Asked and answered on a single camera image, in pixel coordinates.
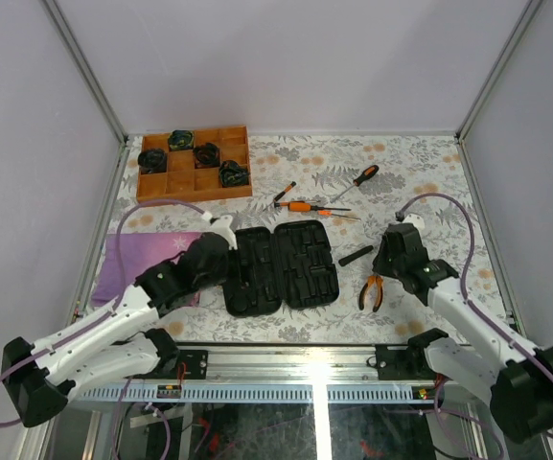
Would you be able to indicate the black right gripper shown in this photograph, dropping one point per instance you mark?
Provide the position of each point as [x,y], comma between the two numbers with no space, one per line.
[379,265]

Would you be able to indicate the orange handled pliers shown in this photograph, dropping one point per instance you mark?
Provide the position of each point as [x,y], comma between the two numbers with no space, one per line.
[371,293]

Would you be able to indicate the black plastic tool case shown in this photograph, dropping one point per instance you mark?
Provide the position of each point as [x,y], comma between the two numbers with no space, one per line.
[291,265]

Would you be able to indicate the black handled steel hammer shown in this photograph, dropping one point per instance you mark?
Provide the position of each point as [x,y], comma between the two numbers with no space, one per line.
[355,255]

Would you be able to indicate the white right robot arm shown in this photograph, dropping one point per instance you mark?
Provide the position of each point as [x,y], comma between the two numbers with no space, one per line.
[509,373]

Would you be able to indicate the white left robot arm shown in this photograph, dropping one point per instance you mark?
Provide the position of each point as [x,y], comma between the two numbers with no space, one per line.
[119,339]

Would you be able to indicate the purple folded cloth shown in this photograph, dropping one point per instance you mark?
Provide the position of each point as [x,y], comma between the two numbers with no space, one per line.
[139,252]

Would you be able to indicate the floral patterned table mat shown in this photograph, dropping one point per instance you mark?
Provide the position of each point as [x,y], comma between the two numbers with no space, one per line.
[421,174]

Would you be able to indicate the orange wooden compartment tray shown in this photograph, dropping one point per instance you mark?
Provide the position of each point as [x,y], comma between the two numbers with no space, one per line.
[183,178]

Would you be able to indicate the thin orange precision screwdriver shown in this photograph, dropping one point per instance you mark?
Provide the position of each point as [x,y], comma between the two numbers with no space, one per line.
[332,214]

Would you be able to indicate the large orange black screwdriver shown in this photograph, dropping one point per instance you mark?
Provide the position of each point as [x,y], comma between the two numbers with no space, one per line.
[364,176]

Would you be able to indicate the black rolled tape right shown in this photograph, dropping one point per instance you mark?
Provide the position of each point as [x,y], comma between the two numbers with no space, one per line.
[232,174]

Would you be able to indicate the black rolled tape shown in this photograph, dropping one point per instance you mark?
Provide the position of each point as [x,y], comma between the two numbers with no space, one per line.
[206,156]
[181,140]
[232,174]
[152,161]

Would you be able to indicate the black rolled tape middle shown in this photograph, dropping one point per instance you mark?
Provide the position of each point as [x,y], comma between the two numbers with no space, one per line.
[206,156]

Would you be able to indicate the black rolled tape left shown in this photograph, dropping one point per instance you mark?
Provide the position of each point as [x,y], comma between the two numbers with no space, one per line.
[152,161]

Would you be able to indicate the small orange black screwdriver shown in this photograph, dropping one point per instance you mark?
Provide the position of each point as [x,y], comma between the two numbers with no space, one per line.
[277,199]

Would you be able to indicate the black rolled tape top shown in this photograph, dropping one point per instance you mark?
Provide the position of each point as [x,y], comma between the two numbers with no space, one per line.
[181,140]

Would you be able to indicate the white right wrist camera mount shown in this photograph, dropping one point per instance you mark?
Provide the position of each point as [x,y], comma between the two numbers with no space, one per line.
[412,219]

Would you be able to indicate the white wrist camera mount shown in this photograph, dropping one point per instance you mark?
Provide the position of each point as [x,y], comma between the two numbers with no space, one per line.
[222,226]
[412,219]

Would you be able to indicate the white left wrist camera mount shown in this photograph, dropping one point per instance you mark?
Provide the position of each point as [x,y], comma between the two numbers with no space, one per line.
[222,226]

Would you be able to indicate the orange handled utility knife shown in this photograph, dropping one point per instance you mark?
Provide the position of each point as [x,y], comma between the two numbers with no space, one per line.
[303,207]

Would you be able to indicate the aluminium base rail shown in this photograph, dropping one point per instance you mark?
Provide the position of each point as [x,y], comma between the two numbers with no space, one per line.
[232,374]

